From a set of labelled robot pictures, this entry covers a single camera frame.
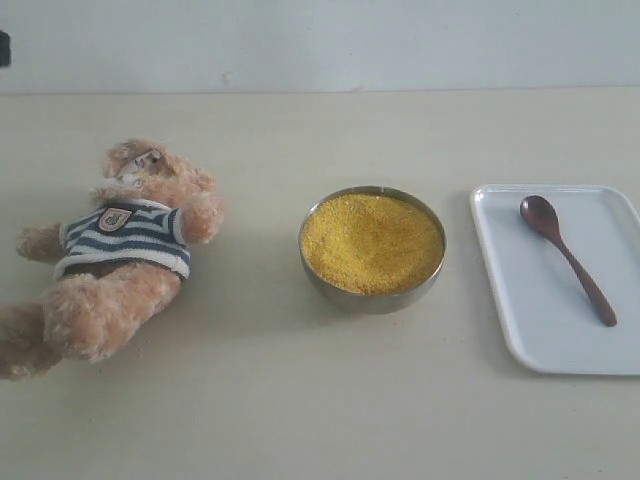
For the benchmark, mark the steel bowl of yellow grain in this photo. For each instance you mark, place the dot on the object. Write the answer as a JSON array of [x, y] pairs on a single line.
[[372, 250]]

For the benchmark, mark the tan teddy bear striped sweater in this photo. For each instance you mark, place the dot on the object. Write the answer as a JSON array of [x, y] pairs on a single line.
[[115, 267]]

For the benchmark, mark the dark brown wooden spoon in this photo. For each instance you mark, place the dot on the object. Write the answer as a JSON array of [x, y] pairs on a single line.
[[540, 215]]

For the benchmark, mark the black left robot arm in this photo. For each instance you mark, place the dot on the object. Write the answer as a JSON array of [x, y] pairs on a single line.
[[5, 49]]

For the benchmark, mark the white plastic tray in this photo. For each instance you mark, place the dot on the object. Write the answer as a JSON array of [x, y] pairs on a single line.
[[548, 323]]

